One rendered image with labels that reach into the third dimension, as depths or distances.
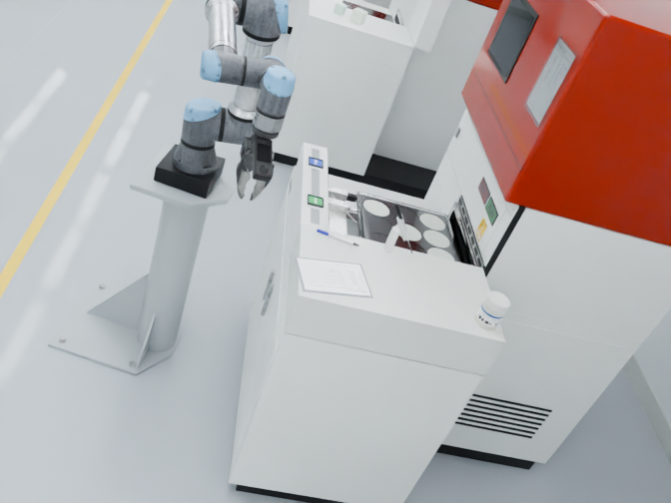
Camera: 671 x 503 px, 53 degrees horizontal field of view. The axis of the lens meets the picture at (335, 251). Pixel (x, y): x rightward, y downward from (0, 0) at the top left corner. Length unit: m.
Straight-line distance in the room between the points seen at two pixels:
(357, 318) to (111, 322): 1.37
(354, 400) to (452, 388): 0.30
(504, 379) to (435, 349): 0.70
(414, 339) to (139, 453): 1.14
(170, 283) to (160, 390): 0.43
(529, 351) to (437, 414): 0.52
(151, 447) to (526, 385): 1.41
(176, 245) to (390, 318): 0.95
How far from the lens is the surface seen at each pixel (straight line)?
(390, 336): 1.97
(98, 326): 2.98
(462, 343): 2.02
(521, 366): 2.65
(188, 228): 2.49
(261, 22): 2.11
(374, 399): 2.15
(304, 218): 2.16
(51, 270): 3.24
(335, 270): 1.98
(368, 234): 2.32
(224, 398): 2.83
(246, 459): 2.39
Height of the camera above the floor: 2.13
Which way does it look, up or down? 34 degrees down
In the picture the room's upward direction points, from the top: 21 degrees clockwise
